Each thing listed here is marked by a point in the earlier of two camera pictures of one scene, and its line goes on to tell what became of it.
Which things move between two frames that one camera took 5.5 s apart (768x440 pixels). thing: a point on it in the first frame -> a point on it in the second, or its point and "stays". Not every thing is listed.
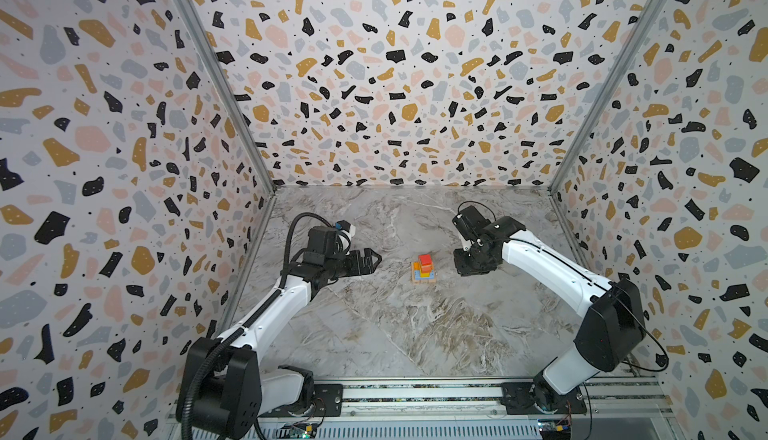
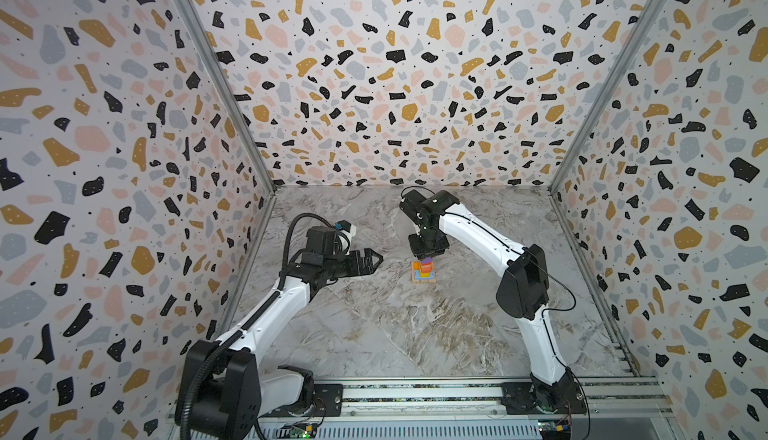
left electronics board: x=297 y=431 stays
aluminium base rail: x=400 y=409 stays
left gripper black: x=365 y=268 stays
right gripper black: x=474 y=258 -> x=428 y=244
